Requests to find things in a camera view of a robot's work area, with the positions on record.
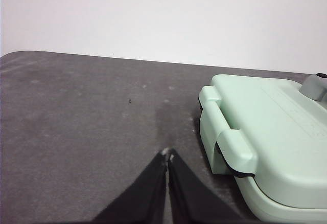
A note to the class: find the mint green breakfast machine base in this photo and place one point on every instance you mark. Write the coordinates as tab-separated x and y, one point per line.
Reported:
281	212

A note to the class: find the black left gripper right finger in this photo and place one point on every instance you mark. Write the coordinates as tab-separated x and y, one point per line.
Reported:
194	198

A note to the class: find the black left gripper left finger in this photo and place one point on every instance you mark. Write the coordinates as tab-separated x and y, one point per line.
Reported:
145	198

